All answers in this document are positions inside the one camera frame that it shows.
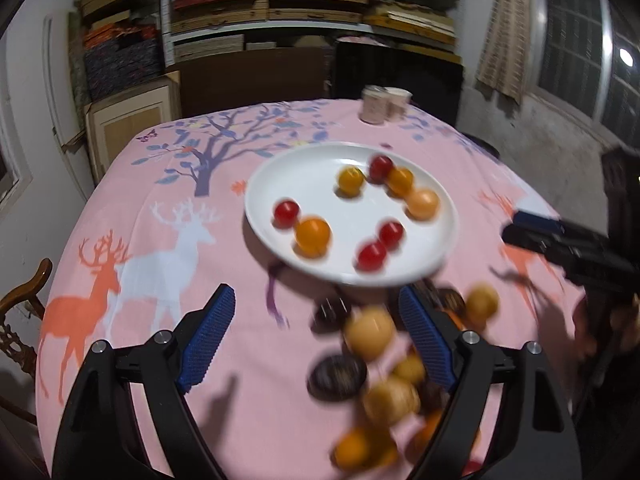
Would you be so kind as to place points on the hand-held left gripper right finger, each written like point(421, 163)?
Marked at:
point(425, 340)

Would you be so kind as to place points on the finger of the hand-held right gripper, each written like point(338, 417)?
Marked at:
point(530, 242)
point(535, 221)

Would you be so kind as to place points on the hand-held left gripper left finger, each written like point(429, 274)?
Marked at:
point(210, 340)

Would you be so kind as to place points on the small yellow plum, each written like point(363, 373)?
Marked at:
point(409, 369)

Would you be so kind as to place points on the dark purple passion fruit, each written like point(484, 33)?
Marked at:
point(430, 397)
point(452, 300)
point(336, 377)

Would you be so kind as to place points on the yellow passion fruit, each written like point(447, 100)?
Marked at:
point(422, 203)
point(371, 332)

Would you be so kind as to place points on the orange cherry tomato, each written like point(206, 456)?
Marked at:
point(350, 180)
point(357, 449)
point(400, 182)
point(312, 235)
point(429, 432)

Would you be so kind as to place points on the red cherry tomato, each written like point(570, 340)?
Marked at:
point(470, 467)
point(371, 255)
point(391, 234)
point(381, 167)
point(286, 212)

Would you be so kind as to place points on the white oval plate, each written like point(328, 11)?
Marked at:
point(310, 185)

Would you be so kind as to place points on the pink deer print tablecloth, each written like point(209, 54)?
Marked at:
point(150, 270)

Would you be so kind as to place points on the barred window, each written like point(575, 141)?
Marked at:
point(580, 35)

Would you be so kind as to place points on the beige paper cup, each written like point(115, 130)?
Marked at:
point(401, 102)

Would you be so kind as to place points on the carved wooden chair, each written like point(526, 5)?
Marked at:
point(20, 345)

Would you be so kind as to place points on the beige checked hanging cloth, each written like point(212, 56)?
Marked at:
point(505, 30)

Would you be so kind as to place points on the beige drink can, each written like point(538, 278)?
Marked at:
point(374, 105)

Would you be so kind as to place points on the stack of yellow edged boxes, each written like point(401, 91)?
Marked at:
point(410, 27)

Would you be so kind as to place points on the brown board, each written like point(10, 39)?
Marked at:
point(250, 85)

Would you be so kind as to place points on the aluminium sliding window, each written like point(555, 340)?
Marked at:
point(12, 170)

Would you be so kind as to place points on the white leaning board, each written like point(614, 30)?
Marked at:
point(60, 110)

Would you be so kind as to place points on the stack of blue patterned boxes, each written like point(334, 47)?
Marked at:
point(122, 65)

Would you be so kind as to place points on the green marbled panel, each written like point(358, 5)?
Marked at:
point(77, 60)

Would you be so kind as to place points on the white metal shelf rack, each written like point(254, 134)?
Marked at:
point(167, 10)

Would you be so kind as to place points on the wooden picture frame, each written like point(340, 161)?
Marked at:
point(132, 127)

